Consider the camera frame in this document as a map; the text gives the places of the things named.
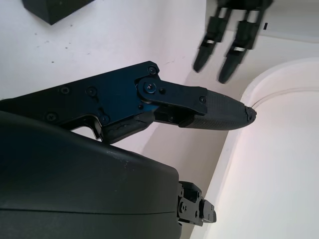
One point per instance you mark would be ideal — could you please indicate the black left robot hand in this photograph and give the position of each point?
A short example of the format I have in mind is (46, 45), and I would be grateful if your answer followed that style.
(246, 30)

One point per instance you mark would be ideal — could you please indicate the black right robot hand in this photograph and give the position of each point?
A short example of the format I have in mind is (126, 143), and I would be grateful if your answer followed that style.
(74, 179)

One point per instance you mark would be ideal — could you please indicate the black RealSense box lid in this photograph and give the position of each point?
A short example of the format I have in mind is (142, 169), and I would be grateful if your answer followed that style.
(54, 10)

